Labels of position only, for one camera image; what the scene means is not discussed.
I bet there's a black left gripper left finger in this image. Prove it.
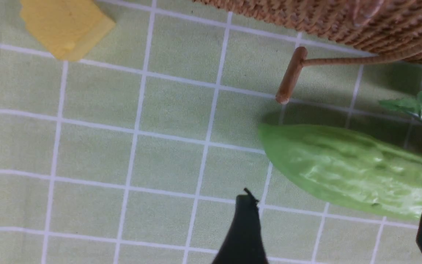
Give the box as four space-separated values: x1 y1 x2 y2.
212 188 269 264

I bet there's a green bitter gourd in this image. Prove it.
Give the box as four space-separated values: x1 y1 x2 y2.
258 123 422 221

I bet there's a green checkered tablecloth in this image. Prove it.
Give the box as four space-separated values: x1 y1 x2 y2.
0 0 422 264

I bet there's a woven wicker basket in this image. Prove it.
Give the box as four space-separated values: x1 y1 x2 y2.
201 0 422 104

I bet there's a yellow foam cube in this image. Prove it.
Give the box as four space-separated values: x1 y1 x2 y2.
20 0 115 61

